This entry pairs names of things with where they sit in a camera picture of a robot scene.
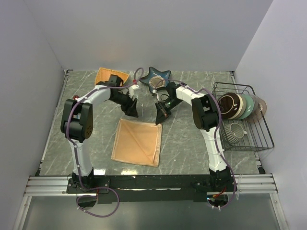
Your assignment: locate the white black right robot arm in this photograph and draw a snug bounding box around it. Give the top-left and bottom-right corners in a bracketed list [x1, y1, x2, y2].
[155, 82, 236, 191]

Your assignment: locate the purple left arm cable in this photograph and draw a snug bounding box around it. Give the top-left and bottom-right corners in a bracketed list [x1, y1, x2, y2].
[66, 68, 144, 219]

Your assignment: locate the black wire dish rack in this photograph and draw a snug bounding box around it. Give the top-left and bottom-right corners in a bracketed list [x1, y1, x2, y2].
[213, 82, 275, 152]

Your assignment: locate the peach satin napkin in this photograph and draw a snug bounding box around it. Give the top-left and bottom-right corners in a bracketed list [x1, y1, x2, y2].
[111, 119, 163, 167]

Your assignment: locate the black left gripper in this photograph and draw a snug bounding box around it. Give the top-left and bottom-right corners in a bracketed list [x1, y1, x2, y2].
[110, 91, 139, 118]

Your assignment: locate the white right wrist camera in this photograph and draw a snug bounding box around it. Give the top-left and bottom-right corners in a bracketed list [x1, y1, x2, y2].
[152, 90, 161, 102]

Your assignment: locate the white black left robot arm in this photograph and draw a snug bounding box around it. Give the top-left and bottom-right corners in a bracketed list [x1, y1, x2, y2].
[60, 75, 138, 193]

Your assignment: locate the blue star-shaped dish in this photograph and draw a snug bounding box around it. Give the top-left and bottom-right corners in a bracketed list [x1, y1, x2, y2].
[140, 67, 171, 94]

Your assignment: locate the aluminium frame rail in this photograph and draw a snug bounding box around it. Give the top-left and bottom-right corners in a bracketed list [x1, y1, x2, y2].
[14, 174, 289, 230]

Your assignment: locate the green plate in rack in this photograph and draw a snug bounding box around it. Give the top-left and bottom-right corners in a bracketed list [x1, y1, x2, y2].
[238, 94, 255, 120]

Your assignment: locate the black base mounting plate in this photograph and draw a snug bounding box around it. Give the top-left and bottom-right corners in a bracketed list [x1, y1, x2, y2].
[66, 174, 237, 204]

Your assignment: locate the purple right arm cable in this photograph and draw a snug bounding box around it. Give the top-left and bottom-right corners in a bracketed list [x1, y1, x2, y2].
[152, 79, 238, 209]

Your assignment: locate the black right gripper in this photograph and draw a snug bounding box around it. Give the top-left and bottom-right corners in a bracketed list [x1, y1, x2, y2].
[155, 98, 183, 125]

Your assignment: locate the orange woven shield tray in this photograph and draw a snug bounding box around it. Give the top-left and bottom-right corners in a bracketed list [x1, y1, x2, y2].
[94, 68, 129, 85]

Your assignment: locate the ribbed grey cup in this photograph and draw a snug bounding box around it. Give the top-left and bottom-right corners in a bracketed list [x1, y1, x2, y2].
[224, 123, 247, 144]

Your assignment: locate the brown bowl in rack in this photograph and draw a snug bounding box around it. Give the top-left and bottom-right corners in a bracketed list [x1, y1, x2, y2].
[218, 92, 243, 120]

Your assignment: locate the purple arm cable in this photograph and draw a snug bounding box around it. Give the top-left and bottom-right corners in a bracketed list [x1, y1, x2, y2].
[152, 79, 238, 209]
[66, 68, 144, 219]

